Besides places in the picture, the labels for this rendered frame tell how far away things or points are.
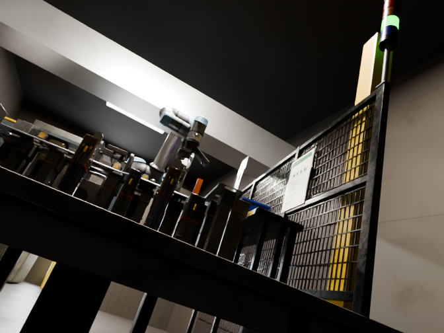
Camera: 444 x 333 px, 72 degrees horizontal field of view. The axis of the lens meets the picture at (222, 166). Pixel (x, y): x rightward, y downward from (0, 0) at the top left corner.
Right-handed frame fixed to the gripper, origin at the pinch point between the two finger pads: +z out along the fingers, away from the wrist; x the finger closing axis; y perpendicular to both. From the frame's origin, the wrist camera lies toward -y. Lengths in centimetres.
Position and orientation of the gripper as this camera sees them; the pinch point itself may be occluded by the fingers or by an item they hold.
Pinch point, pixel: (183, 178)
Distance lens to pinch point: 152.2
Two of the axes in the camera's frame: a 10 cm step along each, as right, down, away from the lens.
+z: -2.9, 8.6, -4.1
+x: 3.0, -3.3, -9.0
